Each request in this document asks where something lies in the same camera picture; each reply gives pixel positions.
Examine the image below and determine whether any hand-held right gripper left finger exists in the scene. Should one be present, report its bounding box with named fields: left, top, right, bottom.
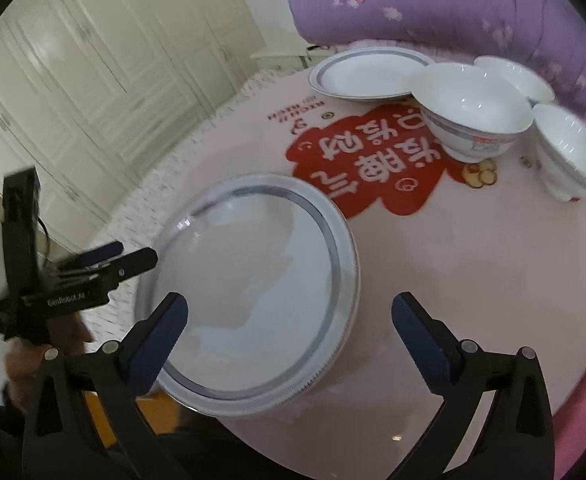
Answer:
left=23, top=292, right=189, bottom=480

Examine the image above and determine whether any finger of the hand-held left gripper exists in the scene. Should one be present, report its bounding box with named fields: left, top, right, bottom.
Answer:
left=76, top=241, right=124, bottom=267
left=53, top=247, right=159, bottom=291

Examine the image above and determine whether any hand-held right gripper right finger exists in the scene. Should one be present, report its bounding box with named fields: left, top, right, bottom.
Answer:
left=392, top=292, right=556, bottom=480

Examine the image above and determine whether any white plate with grey rim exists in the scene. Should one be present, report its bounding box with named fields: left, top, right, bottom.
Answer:
left=308, top=46, right=436, bottom=102
left=136, top=172, right=361, bottom=418

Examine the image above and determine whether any small white bowl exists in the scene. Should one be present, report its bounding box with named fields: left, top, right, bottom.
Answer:
left=532, top=103, right=586, bottom=203
left=474, top=55, right=556, bottom=107

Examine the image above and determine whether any large white patterned bowl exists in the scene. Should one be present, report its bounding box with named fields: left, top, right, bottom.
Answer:
left=409, top=62, right=534, bottom=164

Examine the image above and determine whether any person's left hand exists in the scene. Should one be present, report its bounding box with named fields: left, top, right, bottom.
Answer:
left=3, top=310, right=94, bottom=411

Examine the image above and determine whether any pink round printed table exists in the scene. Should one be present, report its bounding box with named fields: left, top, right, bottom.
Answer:
left=86, top=65, right=586, bottom=480

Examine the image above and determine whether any cream wardrobe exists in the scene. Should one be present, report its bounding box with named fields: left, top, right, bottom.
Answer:
left=0, top=0, right=266, bottom=241

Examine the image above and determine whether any cream nightstand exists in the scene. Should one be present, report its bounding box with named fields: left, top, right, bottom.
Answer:
left=250, top=45, right=334, bottom=71

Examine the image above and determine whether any purple floral quilt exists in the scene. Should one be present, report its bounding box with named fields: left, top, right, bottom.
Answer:
left=287, top=0, right=586, bottom=116

